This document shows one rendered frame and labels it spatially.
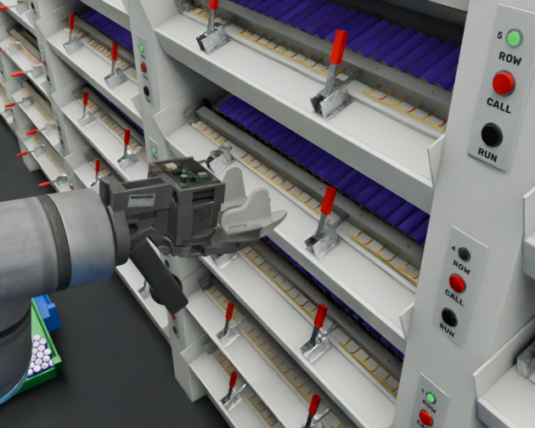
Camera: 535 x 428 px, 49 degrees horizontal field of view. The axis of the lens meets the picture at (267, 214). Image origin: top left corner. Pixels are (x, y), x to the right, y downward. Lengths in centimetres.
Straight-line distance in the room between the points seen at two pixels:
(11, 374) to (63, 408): 97
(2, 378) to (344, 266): 41
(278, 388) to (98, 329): 79
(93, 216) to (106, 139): 100
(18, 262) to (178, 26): 56
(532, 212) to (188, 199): 31
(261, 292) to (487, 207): 55
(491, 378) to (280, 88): 41
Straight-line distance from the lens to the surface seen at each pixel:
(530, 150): 49
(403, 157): 61
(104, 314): 183
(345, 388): 88
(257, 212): 65
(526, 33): 48
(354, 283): 74
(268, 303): 99
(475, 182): 54
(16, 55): 225
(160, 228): 61
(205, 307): 128
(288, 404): 111
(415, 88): 65
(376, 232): 76
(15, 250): 54
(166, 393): 159
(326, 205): 75
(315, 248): 77
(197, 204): 59
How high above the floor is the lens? 121
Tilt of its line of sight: 34 degrees down
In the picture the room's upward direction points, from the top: straight up
